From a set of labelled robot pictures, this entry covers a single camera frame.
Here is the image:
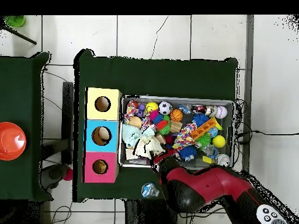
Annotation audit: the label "large orange bowl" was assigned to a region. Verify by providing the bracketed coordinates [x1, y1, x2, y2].
[0, 121, 27, 162]

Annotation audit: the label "cream cloth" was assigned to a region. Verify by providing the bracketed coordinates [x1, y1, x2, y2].
[134, 135, 166, 160]

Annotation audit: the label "grey rounded object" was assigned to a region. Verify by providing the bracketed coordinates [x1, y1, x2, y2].
[40, 163, 69, 190]

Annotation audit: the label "black rod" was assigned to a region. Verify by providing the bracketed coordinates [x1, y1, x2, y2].
[0, 23, 37, 46]

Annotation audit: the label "clear plastic bottle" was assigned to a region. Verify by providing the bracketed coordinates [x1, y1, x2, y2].
[201, 143, 220, 159]
[140, 182, 161, 199]

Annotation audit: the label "black cable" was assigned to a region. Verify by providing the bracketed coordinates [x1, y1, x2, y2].
[235, 129, 299, 144]

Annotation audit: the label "yellow smiley ball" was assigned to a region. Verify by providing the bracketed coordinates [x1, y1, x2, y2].
[145, 101, 159, 115]

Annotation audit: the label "orange toy basketball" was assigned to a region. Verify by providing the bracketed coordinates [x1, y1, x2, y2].
[169, 108, 184, 123]

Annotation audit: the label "wooden box with three holes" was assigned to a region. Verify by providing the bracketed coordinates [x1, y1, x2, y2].
[83, 87, 123, 184]

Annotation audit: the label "colourful heart print cloth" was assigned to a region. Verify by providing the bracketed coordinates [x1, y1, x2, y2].
[172, 122, 197, 151]

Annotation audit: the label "green cup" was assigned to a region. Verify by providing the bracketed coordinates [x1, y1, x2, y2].
[4, 15, 26, 28]

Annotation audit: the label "black and white soccer ball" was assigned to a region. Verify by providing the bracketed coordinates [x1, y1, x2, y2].
[158, 100, 173, 116]

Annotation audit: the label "plain yellow ball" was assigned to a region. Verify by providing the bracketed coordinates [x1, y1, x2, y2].
[211, 135, 227, 149]

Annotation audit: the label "shallow wire mesh bin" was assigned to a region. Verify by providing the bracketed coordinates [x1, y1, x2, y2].
[117, 94, 236, 172]

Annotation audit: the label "red ball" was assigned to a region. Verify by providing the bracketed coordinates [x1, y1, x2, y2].
[62, 167, 74, 182]

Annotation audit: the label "mint green knitted cloth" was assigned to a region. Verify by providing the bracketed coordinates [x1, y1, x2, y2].
[121, 123, 156, 149]

